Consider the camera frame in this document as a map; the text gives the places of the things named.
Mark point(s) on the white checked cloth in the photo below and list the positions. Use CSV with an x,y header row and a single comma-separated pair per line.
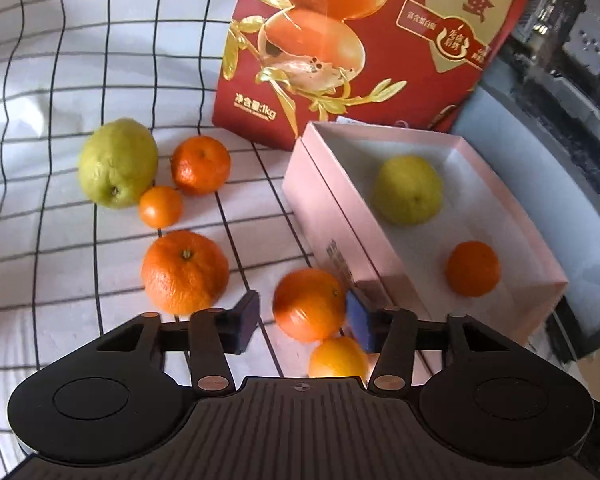
x,y
55,60

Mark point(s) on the large green guava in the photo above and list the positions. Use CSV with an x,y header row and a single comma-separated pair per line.
x,y
117,160

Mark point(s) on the pink cardboard box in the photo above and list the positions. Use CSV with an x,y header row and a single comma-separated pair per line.
x,y
330,210

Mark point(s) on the medium orange tangerine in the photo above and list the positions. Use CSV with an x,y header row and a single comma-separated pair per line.
x,y
201,165

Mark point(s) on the glossy orange tangerine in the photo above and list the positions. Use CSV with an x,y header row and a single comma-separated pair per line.
x,y
309,305

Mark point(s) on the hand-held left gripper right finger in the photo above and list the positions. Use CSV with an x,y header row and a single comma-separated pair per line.
x,y
360,321

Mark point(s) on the large dimpled orange tangerine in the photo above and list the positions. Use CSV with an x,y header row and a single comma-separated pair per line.
x,y
185,272

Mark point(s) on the yellow orange tangerine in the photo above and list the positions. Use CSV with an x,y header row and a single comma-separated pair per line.
x,y
337,360

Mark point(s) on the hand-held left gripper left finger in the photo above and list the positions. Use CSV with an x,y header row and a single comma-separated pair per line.
x,y
245,322

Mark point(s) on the small orange tangerine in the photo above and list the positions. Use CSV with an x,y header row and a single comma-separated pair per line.
x,y
161,206

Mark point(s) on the red printed gift box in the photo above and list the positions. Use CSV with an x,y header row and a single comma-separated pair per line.
x,y
380,45

